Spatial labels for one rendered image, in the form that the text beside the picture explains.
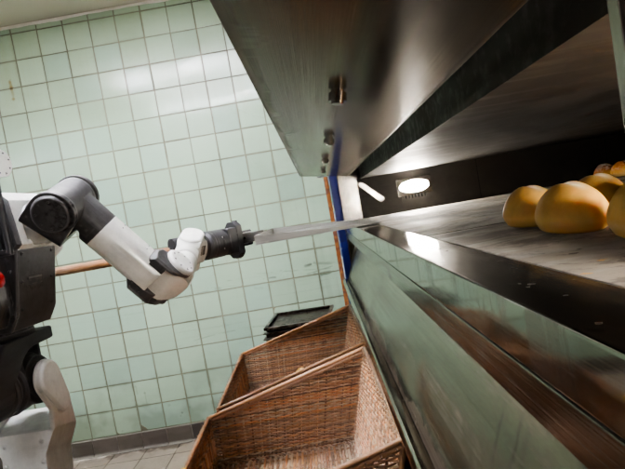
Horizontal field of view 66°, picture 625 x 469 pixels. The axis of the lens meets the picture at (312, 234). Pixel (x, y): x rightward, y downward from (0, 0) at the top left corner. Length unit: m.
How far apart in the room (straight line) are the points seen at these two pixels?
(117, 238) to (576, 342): 1.03
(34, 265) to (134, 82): 2.03
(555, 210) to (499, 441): 0.26
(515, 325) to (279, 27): 0.25
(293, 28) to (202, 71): 2.68
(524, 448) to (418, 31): 0.32
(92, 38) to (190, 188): 1.03
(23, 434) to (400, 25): 1.23
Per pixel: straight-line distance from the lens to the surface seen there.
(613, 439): 0.25
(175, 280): 1.21
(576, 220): 0.57
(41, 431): 1.36
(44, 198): 1.13
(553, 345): 0.28
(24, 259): 1.23
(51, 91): 3.33
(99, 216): 1.17
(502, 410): 0.46
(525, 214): 0.70
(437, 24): 0.38
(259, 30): 0.38
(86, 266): 1.80
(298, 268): 2.89
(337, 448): 1.47
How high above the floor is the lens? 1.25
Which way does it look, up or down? 3 degrees down
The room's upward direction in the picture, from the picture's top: 10 degrees counter-clockwise
